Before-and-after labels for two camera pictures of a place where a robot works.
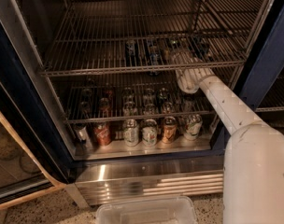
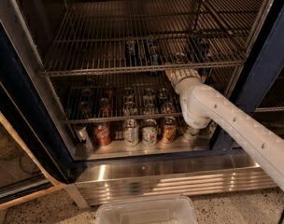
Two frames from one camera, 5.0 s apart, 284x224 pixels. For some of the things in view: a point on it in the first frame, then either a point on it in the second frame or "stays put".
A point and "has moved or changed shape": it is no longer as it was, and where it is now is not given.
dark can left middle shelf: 132,53 stays put
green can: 174,45 has moved or changed shape
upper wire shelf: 127,35 stays put
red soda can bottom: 103,132 stays put
